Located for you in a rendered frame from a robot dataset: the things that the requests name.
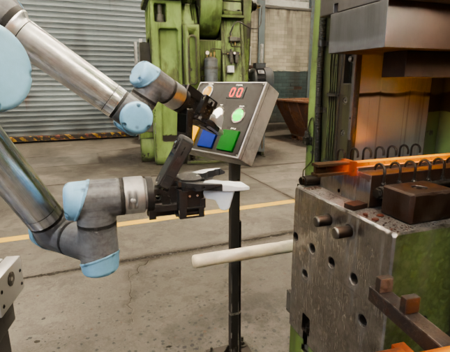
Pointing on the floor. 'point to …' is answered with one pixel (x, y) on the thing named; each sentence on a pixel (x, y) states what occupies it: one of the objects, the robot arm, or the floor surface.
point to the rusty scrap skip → (294, 115)
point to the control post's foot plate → (229, 348)
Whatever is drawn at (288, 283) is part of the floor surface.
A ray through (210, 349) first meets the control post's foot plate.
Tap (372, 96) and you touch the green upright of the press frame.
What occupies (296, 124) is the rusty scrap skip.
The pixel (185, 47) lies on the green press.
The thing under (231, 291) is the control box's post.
